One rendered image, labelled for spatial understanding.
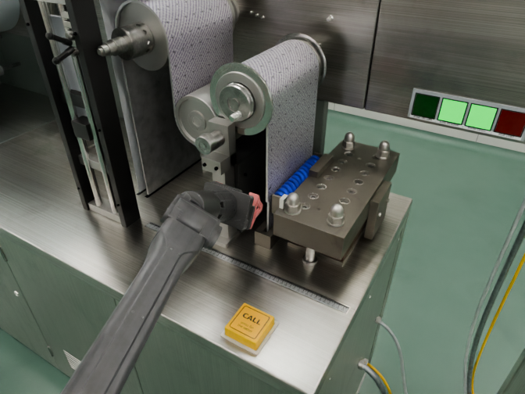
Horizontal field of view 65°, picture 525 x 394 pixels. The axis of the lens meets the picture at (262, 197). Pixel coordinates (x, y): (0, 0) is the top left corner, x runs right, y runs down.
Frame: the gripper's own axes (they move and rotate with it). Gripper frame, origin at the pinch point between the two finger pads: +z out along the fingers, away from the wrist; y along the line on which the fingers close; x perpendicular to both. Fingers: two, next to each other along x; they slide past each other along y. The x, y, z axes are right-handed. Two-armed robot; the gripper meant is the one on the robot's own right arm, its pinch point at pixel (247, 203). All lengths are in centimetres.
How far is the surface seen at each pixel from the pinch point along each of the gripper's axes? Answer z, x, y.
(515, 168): 277, 35, 63
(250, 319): -5.3, -20.0, 9.2
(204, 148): -5.4, 8.8, -9.5
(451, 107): 29, 30, 30
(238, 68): -5.4, 25.2, -5.8
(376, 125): 288, 45, -44
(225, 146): -0.3, 10.0, -8.0
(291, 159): 16.7, 10.4, 0.1
